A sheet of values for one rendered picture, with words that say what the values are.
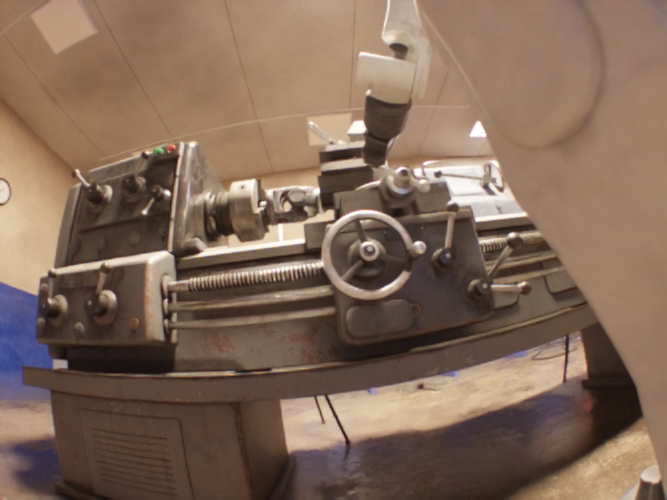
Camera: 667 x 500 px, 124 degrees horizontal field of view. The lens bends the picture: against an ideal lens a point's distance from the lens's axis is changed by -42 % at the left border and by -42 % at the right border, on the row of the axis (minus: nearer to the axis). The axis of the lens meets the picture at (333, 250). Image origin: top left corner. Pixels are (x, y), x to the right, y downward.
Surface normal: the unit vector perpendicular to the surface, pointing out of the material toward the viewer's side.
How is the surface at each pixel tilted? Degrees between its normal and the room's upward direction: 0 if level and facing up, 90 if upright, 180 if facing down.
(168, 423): 90
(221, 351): 90
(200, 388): 90
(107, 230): 90
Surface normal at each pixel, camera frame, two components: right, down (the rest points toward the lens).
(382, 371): 0.00, -0.34
